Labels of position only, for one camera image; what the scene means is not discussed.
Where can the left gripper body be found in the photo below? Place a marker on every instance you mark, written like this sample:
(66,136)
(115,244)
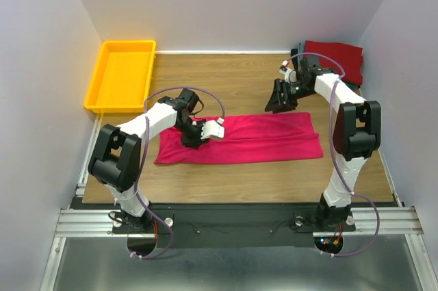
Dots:
(191,133)

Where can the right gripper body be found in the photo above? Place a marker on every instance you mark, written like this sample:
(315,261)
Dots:
(295,91)

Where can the pink t shirt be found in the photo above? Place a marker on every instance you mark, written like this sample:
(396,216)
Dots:
(248,139)

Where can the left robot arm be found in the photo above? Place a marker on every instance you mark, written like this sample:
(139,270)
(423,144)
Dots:
(117,154)

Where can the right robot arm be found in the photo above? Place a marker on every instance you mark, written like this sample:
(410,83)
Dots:
(354,128)

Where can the folded black t shirt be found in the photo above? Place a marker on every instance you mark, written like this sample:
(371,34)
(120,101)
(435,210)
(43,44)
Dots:
(324,62)

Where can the folded blue grey t shirt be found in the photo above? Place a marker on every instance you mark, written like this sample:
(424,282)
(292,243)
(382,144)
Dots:
(301,51)

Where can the folded green t shirt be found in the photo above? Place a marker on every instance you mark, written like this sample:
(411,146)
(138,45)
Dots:
(351,86)

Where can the folded red t shirt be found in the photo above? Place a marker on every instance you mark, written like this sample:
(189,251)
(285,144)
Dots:
(349,57)

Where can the yellow plastic tray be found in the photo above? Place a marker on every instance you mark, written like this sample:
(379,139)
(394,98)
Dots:
(121,78)

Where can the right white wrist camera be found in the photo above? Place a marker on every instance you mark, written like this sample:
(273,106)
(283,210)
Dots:
(289,74)

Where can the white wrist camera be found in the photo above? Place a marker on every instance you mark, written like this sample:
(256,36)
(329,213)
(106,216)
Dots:
(213,129)
(289,74)

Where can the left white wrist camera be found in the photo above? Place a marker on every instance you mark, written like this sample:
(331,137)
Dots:
(213,129)

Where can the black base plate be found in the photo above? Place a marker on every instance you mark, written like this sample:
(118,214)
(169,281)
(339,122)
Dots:
(227,225)

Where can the aluminium frame rail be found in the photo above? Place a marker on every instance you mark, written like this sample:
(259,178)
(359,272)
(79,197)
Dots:
(82,220)

